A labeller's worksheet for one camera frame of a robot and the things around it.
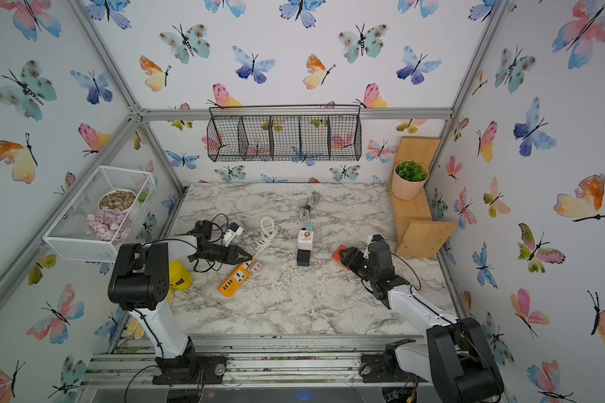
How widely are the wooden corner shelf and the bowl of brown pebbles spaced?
0.86 meters

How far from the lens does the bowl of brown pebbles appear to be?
695 mm

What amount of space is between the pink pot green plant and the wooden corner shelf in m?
0.01

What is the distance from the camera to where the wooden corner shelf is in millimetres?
908

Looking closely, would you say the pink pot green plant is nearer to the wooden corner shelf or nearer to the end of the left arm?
the wooden corner shelf
